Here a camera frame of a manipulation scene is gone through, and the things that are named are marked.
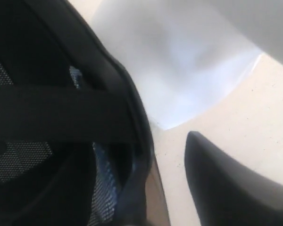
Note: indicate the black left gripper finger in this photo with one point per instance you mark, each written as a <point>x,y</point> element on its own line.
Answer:
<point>227,193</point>

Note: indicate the black helmet with visor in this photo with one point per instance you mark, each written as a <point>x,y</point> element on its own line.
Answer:
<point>76,148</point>

